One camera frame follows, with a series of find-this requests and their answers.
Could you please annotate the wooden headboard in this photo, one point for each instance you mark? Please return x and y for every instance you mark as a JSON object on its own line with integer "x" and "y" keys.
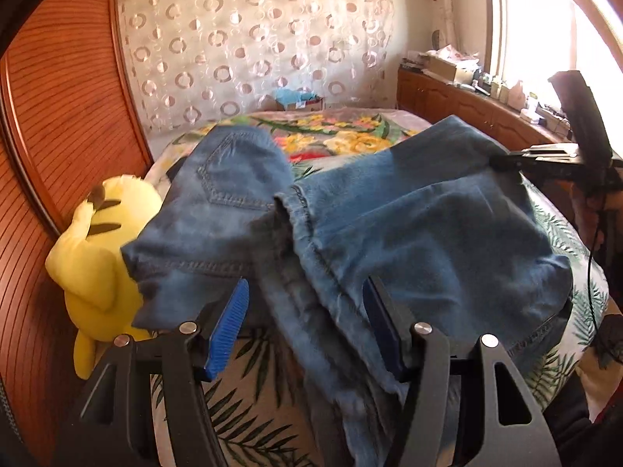
{"x": 63, "y": 107}

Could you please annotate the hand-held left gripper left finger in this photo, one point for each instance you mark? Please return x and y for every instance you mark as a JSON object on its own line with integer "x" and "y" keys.
{"x": 226, "y": 331}

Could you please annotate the person's dark clothing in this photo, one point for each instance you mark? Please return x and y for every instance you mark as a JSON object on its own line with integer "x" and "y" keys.
{"x": 574, "y": 428}

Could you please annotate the cardboard box with blue cloth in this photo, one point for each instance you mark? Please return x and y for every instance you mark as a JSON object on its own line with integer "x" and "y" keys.
{"x": 297, "y": 99}

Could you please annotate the wooden cabinet counter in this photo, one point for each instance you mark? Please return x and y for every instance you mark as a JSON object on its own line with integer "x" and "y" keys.
{"x": 462, "y": 102}

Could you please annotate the window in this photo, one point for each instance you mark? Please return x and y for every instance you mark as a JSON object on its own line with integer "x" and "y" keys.
{"x": 535, "y": 24}

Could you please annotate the beige box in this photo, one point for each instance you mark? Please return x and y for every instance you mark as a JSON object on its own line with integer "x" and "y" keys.
{"x": 448, "y": 70}

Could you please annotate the white tissue box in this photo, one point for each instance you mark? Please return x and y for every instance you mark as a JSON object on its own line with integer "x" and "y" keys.
{"x": 530, "y": 116}

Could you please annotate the floral blanket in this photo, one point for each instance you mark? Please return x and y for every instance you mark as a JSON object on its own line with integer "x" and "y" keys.
{"x": 340, "y": 136}

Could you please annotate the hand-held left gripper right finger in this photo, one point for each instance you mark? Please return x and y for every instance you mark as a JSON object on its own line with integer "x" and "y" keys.
{"x": 384, "y": 331}

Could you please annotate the beige window curtain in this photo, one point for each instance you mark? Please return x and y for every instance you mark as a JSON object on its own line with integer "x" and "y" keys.
{"x": 444, "y": 5}

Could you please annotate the yellow plush toy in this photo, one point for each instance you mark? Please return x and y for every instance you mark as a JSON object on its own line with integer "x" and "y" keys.
{"x": 97, "y": 262}

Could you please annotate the leaf print bed sheet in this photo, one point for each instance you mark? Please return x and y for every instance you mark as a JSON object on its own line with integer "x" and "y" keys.
{"x": 253, "y": 399}

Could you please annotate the blue denim pants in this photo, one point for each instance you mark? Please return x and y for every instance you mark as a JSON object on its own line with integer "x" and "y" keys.
{"x": 413, "y": 233}

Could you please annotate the circle pattern sheer curtain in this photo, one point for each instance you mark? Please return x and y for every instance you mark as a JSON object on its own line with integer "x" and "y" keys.
{"x": 253, "y": 44}

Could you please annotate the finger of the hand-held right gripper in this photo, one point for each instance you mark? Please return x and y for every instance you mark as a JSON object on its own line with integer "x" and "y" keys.
{"x": 535, "y": 161}

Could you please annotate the person's right hand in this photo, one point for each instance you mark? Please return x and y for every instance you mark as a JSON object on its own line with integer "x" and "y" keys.
{"x": 584, "y": 214}

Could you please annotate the pink patterned bag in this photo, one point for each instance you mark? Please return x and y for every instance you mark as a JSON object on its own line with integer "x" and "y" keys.
{"x": 452, "y": 53}

